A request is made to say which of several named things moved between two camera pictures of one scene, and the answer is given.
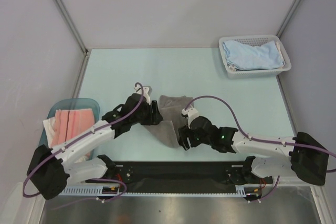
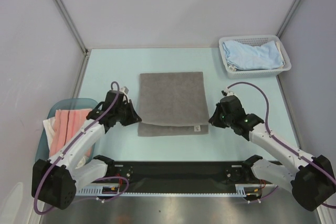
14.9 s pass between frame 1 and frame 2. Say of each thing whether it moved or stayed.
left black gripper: moved
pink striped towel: stayed
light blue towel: stayed
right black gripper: moved
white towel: stayed
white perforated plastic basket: stayed
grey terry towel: moved
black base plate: stayed
